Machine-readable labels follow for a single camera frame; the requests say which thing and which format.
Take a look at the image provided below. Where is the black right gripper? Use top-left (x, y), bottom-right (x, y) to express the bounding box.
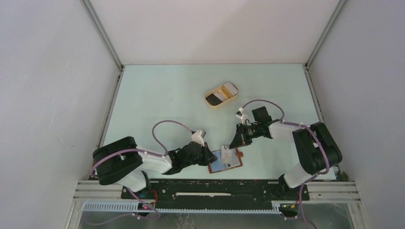
top-left (229, 123), bottom-right (261, 149)

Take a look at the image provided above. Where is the brown leather card holder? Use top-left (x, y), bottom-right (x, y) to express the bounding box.
top-left (208, 148), bottom-right (244, 174)

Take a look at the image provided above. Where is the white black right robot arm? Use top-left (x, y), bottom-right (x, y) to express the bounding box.
top-left (229, 106), bottom-right (342, 199)

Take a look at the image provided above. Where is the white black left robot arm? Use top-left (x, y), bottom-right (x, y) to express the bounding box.
top-left (90, 136), bottom-right (217, 199)

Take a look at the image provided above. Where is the white small card stack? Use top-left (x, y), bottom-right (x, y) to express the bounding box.
top-left (214, 92), bottom-right (226, 102)

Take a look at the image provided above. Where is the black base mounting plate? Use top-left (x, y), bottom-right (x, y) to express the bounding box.
top-left (139, 179), bottom-right (309, 210)

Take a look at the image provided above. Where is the beige oval tray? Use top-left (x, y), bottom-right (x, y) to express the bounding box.
top-left (204, 82), bottom-right (239, 110)

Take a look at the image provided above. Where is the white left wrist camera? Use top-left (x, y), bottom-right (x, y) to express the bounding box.
top-left (192, 129), bottom-right (206, 146)

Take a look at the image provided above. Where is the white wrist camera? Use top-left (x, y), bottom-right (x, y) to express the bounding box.
top-left (192, 129), bottom-right (206, 146)
top-left (235, 107), bottom-right (248, 125)

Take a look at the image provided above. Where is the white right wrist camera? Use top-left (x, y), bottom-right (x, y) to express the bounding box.
top-left (235, 107), bottom-right (248, 125)

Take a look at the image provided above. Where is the white cable duct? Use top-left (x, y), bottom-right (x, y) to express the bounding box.
top-left (83, 202), bottom-right (282, 214)

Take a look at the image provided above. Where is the aluminium frame rail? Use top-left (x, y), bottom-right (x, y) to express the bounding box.
top-left (73, 180), bottom-right (361, 204)

